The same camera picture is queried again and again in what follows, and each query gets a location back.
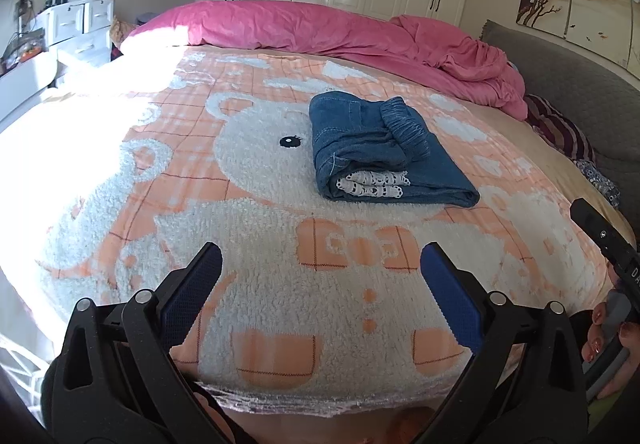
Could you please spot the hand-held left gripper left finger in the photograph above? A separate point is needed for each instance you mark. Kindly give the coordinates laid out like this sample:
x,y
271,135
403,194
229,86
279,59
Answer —
x,y
195,289

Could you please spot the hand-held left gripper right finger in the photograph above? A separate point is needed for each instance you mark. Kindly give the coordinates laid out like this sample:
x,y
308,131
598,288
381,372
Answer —
x,y
450,294

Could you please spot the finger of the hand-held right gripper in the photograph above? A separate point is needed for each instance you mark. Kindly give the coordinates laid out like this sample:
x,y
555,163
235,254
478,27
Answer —
x,y
595,226

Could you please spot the blue denim pants lace trim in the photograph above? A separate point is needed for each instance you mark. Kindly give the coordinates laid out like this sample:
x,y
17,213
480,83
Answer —
x,y
360,143

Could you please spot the person's right hand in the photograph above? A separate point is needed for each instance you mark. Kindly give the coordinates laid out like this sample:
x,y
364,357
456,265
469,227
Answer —
x,y
596,331

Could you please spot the floral patterned pillow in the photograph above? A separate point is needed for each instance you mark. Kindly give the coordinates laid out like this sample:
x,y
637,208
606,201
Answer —
x,y
597,179

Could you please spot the beige bedsheet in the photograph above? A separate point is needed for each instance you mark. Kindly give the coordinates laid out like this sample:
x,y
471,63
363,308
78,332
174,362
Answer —
x,y
550,163

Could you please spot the purple striped pillow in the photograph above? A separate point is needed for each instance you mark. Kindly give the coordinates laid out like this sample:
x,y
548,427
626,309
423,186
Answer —
x,y
560,128

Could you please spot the orange printed fleece blanket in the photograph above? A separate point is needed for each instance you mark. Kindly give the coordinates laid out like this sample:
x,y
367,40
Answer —
x,y
260,173

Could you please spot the grey padded headboard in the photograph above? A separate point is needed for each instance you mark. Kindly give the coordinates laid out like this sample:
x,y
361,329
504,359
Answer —
x,y
575,88

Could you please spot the white desk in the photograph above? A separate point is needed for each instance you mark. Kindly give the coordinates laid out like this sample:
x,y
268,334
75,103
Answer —
x,y
25,78

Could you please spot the pink duvet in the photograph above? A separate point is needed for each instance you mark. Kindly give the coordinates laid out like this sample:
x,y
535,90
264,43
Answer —
x,y
300,28

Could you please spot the white drawer cabinet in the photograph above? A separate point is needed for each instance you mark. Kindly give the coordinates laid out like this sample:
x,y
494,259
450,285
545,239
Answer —
x,y
82,23

